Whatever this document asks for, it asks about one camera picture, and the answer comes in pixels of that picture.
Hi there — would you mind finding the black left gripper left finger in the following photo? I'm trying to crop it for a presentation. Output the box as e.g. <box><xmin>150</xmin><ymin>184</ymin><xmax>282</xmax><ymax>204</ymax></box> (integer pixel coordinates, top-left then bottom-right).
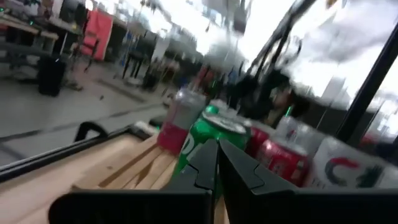
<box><xmin>49</xmin><ymin>139</ymin><xmax>220</xmax><ymax>224</ymax></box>

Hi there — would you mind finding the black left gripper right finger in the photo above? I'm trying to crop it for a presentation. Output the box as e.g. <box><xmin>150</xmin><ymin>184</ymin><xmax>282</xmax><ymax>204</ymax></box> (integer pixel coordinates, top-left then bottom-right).
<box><xmin>218</xmin><ymin>139</ymin><xmax>398</xmax><ymax>224</ymax></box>

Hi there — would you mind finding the red soda can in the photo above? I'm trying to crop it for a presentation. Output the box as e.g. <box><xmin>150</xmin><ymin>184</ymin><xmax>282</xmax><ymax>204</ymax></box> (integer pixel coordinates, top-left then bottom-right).
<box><xmin>255</xmin><ymin>138</ymin><xmax>313</xmax><ymax>188</ymax></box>

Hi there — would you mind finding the red Coca-Cola can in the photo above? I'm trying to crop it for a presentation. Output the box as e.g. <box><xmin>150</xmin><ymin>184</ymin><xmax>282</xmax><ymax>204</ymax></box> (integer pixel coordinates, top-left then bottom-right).
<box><xmin>244</xmin><ymin>121</ymin><xmax>274</xmax><ymax>158</ymax></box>

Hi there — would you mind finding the white Celsius can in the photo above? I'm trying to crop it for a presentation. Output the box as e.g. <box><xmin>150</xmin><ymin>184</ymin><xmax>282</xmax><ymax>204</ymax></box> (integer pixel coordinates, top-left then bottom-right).
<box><xmin>275</xmin><ymin>115</ymin><xmax>326</xmax><ymax>156</ymax></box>
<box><xmin>306</xmin><ymin>136</ymin><xmax>398</xmax><ymax>190</ymax></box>

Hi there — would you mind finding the silver and pink soda can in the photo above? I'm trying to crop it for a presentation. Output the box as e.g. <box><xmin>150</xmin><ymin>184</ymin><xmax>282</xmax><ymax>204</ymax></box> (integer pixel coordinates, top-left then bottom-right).
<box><xmin>156</xmin><ymin>88</ymin><xmax>206</xmax><ymax>156</ymax></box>

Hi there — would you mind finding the black box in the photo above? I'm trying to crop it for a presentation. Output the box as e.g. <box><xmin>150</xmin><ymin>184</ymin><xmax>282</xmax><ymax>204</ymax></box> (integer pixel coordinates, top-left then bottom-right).
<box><xmin>37</xmin><ymin>55</ymin><xmax>68</xmax><ymax>97</ymax></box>

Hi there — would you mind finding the orange cloth cover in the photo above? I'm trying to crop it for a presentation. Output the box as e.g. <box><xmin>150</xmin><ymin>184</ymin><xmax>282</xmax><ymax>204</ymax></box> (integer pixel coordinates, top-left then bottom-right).
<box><xmin>80</xmin><ymin>9</ymin><xmax>114</xmax><ymax>62</ymax></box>

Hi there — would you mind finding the black table edge rail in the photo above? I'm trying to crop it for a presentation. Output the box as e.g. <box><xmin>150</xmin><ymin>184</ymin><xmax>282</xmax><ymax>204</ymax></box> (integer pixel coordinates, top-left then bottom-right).
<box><xmin>0</xmin><ymin>120</ymin><xmax>162</xmax><ymax>183</ymax></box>

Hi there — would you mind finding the black frame post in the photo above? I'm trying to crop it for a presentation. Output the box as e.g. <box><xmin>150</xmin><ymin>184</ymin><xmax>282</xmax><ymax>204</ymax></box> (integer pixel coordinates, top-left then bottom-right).
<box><xmin>335</xmin><ymin>23</ymin><xmax>398</xmax><ymax>142</ymax></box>

